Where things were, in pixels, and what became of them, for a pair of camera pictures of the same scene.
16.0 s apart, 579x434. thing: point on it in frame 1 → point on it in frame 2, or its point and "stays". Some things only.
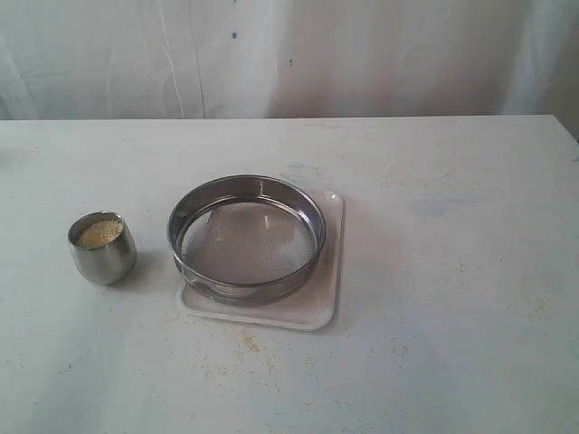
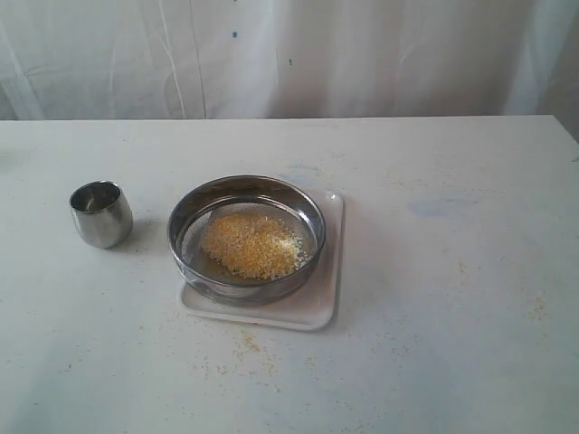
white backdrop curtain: [134, 60] stays
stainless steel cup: [102, 247] → [101, 213]
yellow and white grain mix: [99, 232] → [253, 246]
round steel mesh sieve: [244, 239] stays
